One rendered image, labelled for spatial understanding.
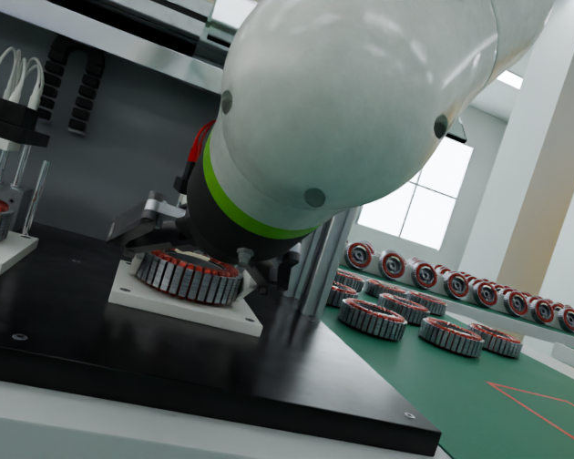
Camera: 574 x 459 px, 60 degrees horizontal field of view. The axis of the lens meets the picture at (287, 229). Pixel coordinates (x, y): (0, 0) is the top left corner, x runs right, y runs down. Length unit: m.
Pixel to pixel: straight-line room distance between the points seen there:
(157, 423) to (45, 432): 0.07
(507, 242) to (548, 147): 0.82
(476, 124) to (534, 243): 4.38
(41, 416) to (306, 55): 0.24
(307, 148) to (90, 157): 0.62
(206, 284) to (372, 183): 0.32
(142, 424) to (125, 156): 0.52
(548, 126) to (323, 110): 4.33
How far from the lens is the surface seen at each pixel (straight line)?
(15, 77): 0.74
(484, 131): 8.68
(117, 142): 0.80
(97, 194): 0.80
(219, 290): 0.51
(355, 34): 0.20
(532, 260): 4.51
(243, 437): 0.36
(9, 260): 0.52
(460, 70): 0.24
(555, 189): 4.57
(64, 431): 0.33
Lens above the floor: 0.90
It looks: 2 degrees down
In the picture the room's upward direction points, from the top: 18 degrees clockwise
